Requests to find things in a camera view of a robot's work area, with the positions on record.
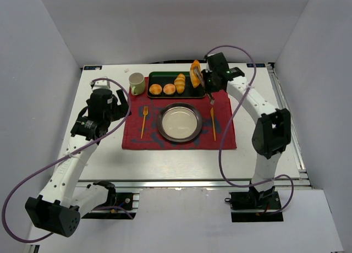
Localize light green mug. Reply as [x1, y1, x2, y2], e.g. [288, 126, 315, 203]
[129, 73, 146, 96]

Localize blue label left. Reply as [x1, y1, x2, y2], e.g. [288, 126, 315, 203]
[83, 65, 102, 70]

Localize aluminium table rail front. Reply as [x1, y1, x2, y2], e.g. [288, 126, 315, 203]
[76, 179, 312, 188]

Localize large striped croissant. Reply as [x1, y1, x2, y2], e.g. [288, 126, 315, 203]
[190, 60, 201, 88]

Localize orange plastic fork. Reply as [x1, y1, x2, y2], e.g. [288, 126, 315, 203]
[140, 106, 149, 139]

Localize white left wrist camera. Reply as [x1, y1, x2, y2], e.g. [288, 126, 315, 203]
[90, 77, 111, 91]

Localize steel tongs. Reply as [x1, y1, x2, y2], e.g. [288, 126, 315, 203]
[193, 67, 215, 105]

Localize small striped bread roll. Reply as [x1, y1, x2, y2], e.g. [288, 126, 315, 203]
[174, 73, 186, 94]

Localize silver rimmed white plate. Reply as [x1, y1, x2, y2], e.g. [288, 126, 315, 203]
[156, 102, 202, 143]

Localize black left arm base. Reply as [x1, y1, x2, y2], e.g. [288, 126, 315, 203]
[83, 192, 139, 220]

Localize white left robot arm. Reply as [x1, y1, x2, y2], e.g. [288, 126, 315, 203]
[25, 87, 129, 237]

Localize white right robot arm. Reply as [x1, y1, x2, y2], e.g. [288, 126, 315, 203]
[201, 52, 292, 197]

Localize round bun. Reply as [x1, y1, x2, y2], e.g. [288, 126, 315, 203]
[149, 84, 163, 96]
[163, 84, 176, 96]

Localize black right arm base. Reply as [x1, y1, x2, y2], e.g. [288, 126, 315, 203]
[224, 191, 284, 223]

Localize blue label right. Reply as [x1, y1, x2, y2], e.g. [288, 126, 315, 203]
[246, 63, 266, 68]

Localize blue label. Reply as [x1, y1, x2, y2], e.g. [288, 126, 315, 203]
[246, 63, 266, 68]
[83, 65, 102, 70]

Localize round bun left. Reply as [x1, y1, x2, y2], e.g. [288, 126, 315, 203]
[149, 84, 163, 96]

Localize round bun right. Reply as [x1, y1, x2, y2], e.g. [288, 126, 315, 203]
[163, 84, 176, 96]

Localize red patterned placemat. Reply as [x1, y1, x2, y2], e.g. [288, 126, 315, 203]
[122, 91, 232, 150]

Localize orange plastic knife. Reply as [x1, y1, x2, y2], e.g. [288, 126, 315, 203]
[210, 107, 216, 141]

